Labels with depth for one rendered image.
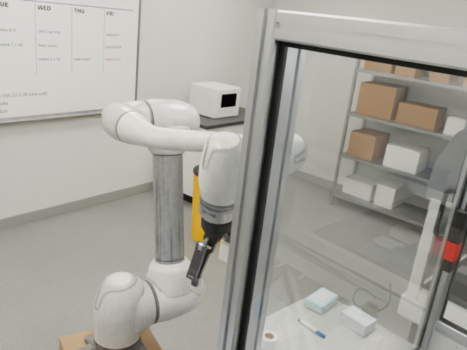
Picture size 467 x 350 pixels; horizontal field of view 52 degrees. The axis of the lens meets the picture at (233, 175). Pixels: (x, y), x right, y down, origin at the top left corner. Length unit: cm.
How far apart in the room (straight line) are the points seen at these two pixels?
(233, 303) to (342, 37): 46
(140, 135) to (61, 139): 327
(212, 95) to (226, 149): 405
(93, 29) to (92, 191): 155
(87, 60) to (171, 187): 308
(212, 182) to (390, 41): 56
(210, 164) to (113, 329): 79
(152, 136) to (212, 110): 374
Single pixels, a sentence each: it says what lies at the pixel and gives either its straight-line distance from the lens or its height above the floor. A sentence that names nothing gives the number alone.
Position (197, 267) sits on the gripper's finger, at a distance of 115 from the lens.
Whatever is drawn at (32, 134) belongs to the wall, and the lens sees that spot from 444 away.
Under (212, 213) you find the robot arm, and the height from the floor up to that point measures 155.
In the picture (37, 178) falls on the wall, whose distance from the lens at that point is 459.
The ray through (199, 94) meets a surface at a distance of 516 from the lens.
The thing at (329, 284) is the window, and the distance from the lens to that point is 70.
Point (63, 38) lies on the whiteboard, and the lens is 442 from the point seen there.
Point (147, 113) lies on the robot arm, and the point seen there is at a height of 166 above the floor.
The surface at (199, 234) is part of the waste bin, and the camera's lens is 430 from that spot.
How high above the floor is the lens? 198
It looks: 19 degrees down
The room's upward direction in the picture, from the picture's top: 7 degrees clockwise
